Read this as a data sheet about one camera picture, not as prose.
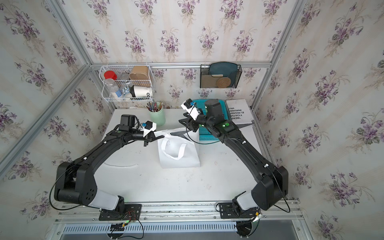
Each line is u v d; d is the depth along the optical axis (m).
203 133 0.69
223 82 0.98
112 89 0.91
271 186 0.40
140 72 0.89
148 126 0.66
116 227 0.71
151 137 0.72
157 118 1.04
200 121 0.63
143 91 0.93
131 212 0.72
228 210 0.73
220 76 0.93
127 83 0.93
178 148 0.72
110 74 0.91
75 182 0.43
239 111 1.07
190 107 0.60
